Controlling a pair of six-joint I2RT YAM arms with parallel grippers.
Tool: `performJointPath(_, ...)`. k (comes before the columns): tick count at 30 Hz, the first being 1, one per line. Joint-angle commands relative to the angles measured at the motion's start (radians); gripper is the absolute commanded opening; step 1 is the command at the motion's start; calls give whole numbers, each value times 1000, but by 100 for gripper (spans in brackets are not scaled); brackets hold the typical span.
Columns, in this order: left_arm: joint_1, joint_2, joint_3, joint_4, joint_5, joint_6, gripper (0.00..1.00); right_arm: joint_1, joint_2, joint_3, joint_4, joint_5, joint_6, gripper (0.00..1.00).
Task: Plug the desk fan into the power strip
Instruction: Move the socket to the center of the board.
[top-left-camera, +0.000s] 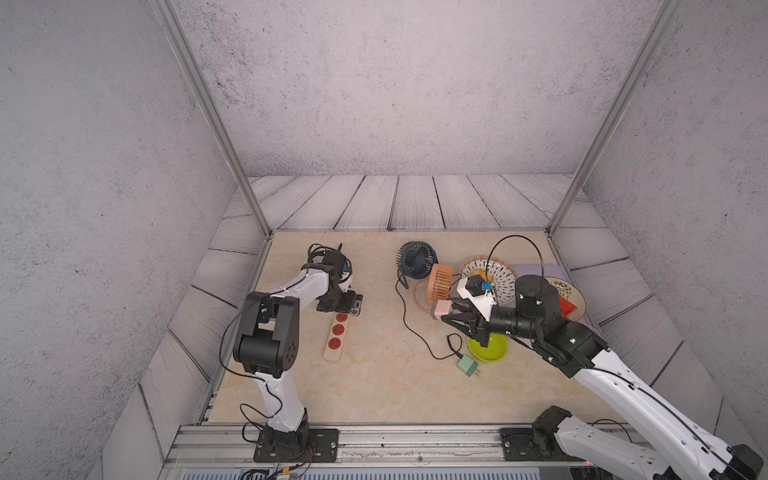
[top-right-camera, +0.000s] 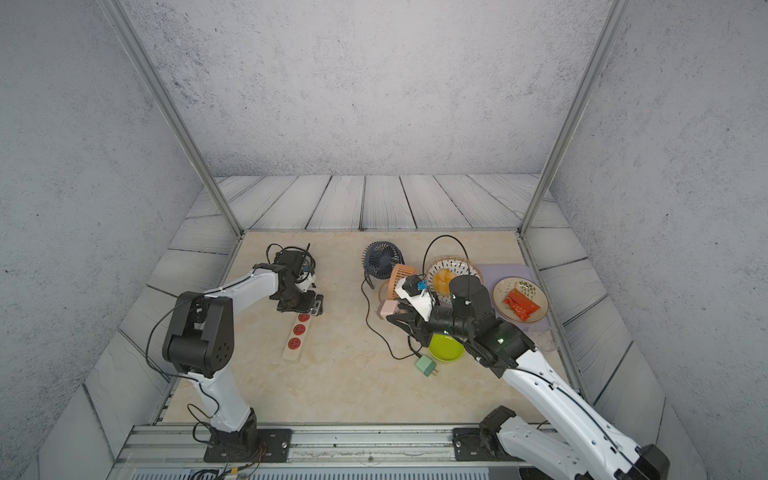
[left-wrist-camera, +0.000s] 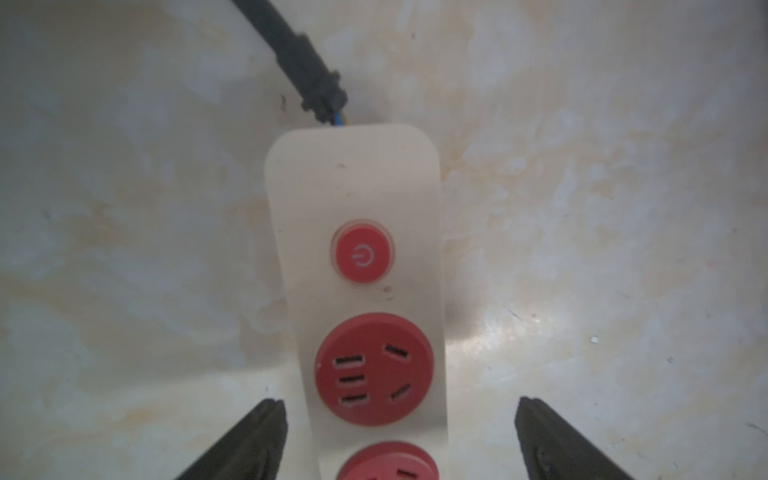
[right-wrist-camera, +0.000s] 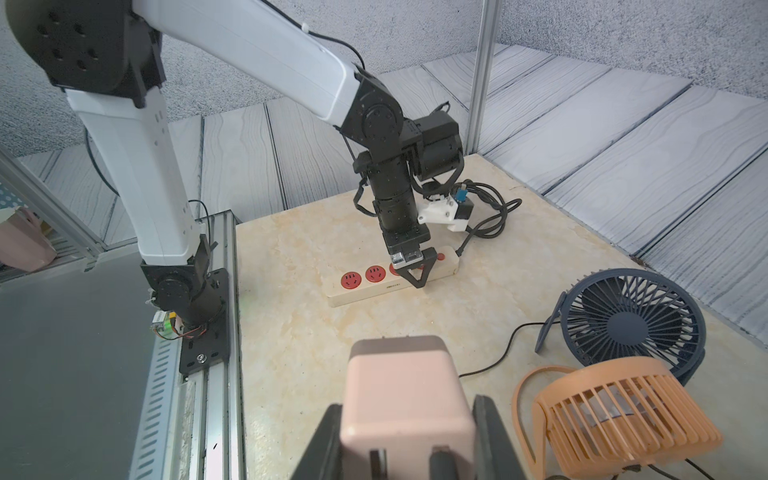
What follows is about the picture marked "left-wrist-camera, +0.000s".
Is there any black power strip cable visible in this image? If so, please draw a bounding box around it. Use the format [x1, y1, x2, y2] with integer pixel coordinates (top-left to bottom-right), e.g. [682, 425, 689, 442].
[230, 0, 350, 128]

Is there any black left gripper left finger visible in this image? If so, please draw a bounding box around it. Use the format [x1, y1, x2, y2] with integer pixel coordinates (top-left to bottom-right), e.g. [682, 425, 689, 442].
[177, 398, 288, 480]

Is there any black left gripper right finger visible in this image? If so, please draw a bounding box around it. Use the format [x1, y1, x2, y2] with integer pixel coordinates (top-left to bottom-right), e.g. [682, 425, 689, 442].
[515, 397, 632, 480]

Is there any white red power strip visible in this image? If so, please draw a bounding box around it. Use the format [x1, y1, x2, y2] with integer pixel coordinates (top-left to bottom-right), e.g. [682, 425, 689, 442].
[264, 124, 449, 479]

